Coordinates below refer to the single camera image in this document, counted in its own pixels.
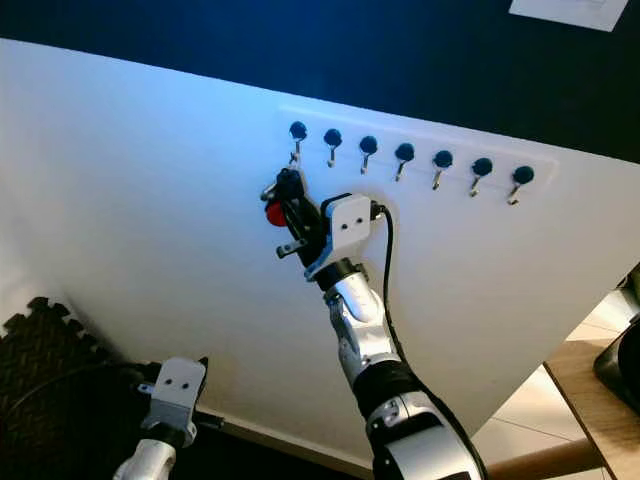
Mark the keys with red fob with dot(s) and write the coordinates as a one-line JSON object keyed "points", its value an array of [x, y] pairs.
{"points": [[275, 213]]}

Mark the wooden table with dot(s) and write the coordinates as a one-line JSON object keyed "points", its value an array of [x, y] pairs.
{"points": [[585, 410]]}

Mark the wooden table leg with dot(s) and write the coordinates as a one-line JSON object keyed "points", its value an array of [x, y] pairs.
{"points": [[540, 462]]}

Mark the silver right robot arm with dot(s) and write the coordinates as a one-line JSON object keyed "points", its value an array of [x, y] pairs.
{"points": [[360, 340]]}

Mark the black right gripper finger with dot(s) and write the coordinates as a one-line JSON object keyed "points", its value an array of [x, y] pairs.
{"points": [[292, 249], [300, 205]]}

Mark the blue knob metal hook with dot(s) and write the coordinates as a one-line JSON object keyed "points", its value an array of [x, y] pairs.
{"points": [[442, 158], [482, 166], [368, 144], [522, 174], [404, 151], [332, 136], [298, 129]]}

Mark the black foam mat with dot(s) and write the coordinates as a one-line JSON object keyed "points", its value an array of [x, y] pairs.
{"points": [[50, 360]]}

